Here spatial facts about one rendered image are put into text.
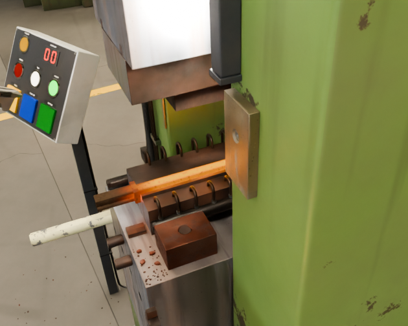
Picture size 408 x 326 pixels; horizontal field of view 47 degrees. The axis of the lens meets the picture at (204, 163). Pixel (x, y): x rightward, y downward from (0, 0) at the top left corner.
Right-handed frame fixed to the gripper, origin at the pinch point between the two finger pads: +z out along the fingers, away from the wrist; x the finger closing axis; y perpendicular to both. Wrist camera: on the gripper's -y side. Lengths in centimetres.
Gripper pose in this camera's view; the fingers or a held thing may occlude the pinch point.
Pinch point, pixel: (17, 92)
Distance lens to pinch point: 142.3
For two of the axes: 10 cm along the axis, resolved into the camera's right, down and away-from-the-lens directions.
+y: -3.0, 9.3, 2.2
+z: 6.0, 0.0, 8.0
